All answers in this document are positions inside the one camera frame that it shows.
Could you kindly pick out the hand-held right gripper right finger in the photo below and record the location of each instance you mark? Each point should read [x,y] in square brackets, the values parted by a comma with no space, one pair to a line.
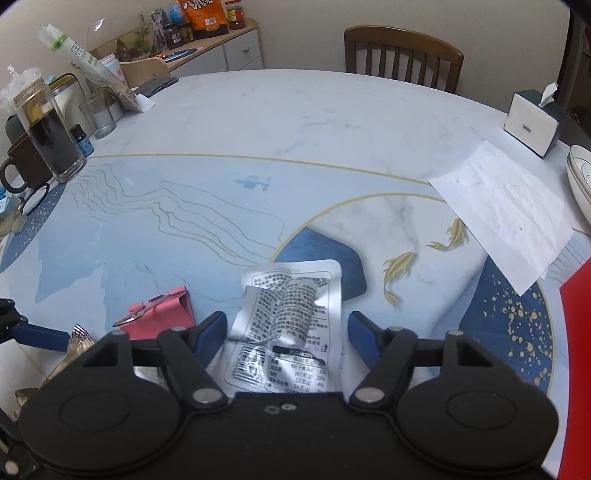
[362,337]

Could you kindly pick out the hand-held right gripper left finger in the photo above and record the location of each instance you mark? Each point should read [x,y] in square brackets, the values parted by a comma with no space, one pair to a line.
[210,337]

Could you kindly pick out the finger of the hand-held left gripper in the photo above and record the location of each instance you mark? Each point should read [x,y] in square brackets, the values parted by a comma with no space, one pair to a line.
[39,336]

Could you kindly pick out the gold and silver snack wrapper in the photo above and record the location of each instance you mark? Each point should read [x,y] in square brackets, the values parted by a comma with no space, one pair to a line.
[76,344]

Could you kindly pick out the pink binder clip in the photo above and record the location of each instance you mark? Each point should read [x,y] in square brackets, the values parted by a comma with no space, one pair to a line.
[159,318]

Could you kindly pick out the silver printed foil packet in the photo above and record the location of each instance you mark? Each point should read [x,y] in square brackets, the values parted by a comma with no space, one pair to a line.
[295,300]

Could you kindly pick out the red cardboard box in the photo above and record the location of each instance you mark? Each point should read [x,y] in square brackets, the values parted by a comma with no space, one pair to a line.
[577,360]

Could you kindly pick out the printed marble desktop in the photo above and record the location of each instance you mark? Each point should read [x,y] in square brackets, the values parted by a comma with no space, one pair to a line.
[277,138]

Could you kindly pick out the black-rimmed eyeglasses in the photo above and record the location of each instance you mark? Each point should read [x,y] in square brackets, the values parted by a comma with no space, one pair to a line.
[34,199]

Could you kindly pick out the brown mug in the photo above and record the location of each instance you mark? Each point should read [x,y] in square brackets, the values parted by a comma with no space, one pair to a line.
[25,164]

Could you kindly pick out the white paper sheet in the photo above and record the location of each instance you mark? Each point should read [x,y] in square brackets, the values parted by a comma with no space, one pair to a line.
[503,207]

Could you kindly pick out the small blue bottle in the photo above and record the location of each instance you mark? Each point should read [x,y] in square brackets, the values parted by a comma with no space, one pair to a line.
[83,141]

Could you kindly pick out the tall glass jar dark liquid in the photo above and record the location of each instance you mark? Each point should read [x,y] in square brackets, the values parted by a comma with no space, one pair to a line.
[51,134]

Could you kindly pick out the clear drinking glass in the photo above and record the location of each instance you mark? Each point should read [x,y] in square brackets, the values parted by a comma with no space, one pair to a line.
[98,117]

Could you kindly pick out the dark grey cloth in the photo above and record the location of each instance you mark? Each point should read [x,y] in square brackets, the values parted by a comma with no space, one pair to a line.
[157,85]

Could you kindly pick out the white and green tissue box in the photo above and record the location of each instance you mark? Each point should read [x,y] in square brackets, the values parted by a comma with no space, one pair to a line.
[531,124]

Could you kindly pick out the stack of white plates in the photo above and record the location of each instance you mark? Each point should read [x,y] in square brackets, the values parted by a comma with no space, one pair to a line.
[581,173]

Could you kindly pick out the light wooden chair back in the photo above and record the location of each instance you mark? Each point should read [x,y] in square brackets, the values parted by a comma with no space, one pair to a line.
[143,71]

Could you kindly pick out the clear plastic food bag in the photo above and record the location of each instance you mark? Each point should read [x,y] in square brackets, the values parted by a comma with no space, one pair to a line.
[92,64]

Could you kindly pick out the white cabinet with wooden top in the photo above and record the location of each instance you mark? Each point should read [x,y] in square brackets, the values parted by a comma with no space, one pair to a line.
[238,50]

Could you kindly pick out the brown wooden chair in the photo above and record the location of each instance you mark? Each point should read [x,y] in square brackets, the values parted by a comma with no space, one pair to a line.
[401,44]

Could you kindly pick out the orange snack bag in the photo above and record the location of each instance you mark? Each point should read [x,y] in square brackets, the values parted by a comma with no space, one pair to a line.
[203,16]

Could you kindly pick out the red-lidded jar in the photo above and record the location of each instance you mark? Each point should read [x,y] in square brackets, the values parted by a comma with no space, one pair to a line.
[234,14]

